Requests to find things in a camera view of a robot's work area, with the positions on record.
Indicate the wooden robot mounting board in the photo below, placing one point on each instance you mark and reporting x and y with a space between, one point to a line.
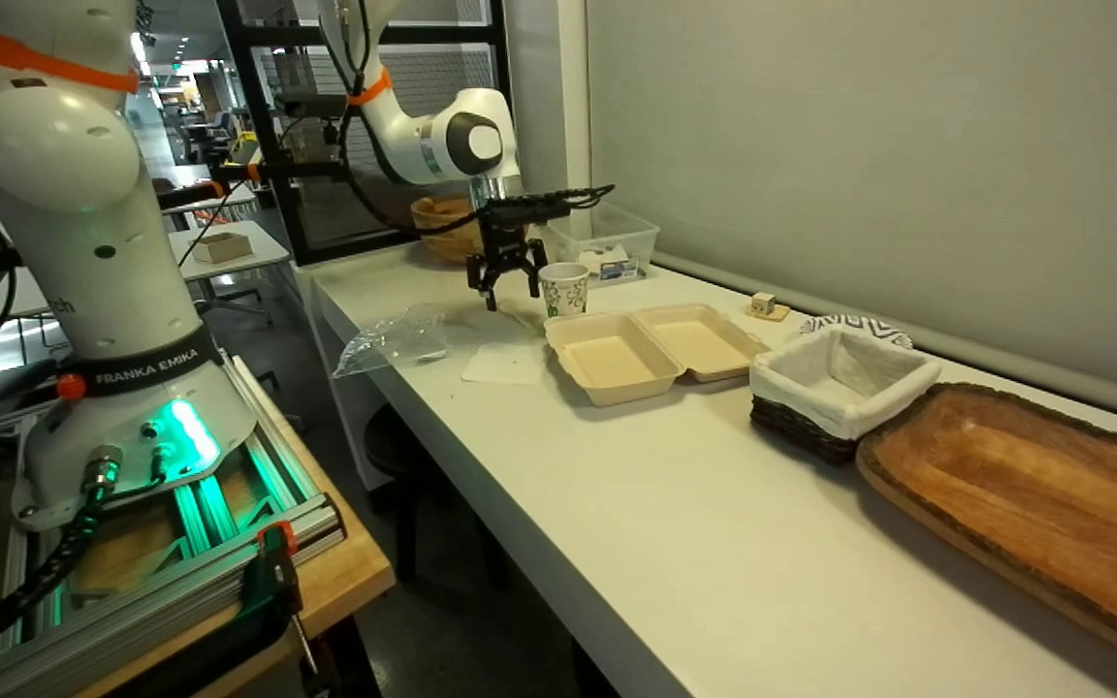
327 567

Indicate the small beige object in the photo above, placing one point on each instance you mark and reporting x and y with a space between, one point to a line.
764 307

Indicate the black metal frame rack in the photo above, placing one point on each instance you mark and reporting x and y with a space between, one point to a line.
276 158

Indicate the small cardboard box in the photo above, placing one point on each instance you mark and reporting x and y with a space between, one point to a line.
223 245

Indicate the blue and white packet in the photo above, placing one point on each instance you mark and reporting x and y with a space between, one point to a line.
612 262

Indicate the green and black clamp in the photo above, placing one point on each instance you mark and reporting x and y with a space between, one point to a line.
276 585

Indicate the patterned paper cup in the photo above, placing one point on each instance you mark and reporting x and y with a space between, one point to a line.
565 289

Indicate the beige open clamshell container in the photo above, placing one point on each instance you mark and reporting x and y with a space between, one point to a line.
652 350

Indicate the clear plastic container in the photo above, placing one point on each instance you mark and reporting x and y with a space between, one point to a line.
601 238

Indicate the white paper napkin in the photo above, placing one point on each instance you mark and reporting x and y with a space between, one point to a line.
502 362

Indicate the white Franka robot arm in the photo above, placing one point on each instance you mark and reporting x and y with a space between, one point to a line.
96 245

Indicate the large wooden tray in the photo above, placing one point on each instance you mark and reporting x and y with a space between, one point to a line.
1037 507

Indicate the black and white patterned item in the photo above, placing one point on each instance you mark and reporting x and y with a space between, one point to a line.
860 325

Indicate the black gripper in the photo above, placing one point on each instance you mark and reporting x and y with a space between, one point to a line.
510 235

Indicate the white plastic spoon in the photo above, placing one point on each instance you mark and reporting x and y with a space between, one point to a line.
519 317

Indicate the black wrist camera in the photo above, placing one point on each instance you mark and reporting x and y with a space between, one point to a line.
551 200

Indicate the dark basket with white liner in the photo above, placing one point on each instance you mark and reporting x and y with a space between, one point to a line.
839 387

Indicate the woven wooden bowl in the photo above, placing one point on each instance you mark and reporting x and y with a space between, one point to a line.
441 231

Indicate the clear plastic bag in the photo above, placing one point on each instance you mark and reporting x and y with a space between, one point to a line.
389 342

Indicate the white background table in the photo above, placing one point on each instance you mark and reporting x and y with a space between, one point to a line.
232 249

